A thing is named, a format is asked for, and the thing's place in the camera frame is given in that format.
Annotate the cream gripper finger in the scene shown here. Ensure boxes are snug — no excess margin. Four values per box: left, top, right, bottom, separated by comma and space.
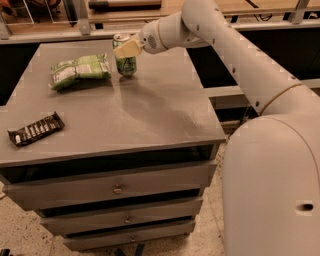
113, 38, 144, 59

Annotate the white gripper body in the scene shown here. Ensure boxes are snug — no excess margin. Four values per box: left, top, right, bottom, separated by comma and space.
138, 21, 167, 54

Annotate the green soda can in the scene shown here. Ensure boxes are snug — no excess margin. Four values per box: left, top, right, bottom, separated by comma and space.
112, 33, 137, 76

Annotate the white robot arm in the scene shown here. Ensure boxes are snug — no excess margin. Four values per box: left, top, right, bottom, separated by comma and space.
114, 0, 320, 256

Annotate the green jalapeno chip bag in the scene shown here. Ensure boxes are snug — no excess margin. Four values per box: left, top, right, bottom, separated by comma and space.
49, 53, 111, 91

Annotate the dark object on shelf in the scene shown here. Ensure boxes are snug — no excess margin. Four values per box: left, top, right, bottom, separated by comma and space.
88, 0, 162, 11

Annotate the grey drawer cabinet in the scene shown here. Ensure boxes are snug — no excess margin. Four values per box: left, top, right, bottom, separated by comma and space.
0, 40, 225, 240

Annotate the grey metal railing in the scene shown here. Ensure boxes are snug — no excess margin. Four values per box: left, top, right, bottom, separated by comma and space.
0, 0, 320, 44

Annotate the top grey drawer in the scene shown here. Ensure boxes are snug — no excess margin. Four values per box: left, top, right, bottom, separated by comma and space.
4, 161, 216, 211

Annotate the grey drawer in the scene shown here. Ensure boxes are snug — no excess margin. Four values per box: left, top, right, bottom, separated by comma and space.
63, 219, 195, 251
4, 161, 216, 211
41, 197, 203, 235

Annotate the black snack bar wrapper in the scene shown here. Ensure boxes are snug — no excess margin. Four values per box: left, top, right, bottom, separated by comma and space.
8, 112, 65, 147

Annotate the middle grey drawer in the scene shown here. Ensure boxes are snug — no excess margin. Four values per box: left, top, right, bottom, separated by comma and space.
41, 197, 203, 235

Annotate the bottom grey drawer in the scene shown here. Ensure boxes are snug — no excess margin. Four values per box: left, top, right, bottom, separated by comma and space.
63, 219, 195, 251

